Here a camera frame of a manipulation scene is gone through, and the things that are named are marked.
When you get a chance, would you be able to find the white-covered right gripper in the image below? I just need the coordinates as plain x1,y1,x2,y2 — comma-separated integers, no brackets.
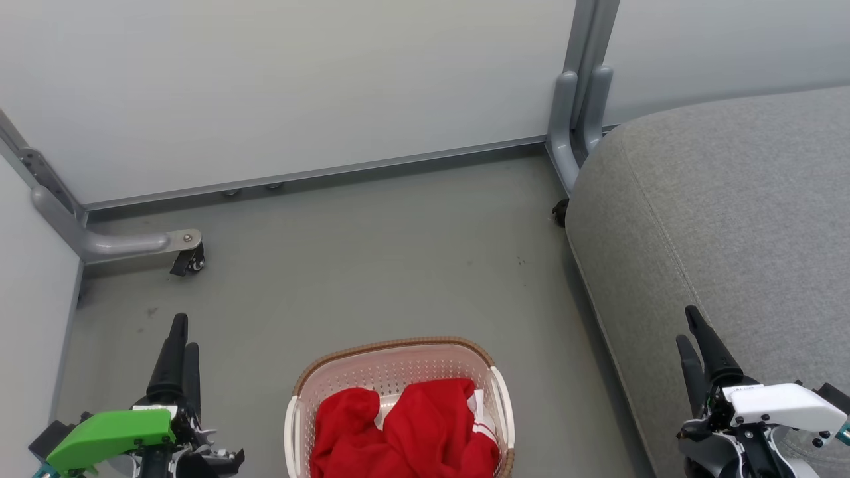
675,305,850,478

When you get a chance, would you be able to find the green-covered left gripper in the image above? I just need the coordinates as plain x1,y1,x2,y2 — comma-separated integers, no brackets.
28,313,246,478

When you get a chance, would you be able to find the red garment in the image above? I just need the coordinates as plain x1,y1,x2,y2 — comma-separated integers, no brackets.
309,378,500,478

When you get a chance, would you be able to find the grey fabric sofa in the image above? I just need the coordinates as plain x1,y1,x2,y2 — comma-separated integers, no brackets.
564,85,850,478

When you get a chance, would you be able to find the grey metal partition leg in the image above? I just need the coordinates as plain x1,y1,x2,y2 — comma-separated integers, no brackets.
0,110,203,263

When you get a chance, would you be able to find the white plastic laundry basket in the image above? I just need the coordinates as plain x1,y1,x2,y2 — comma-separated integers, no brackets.
284,337,515,478

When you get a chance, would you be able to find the grey partition base rail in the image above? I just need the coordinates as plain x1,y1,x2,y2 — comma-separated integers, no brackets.
83,136,552,212
50,260,85,426

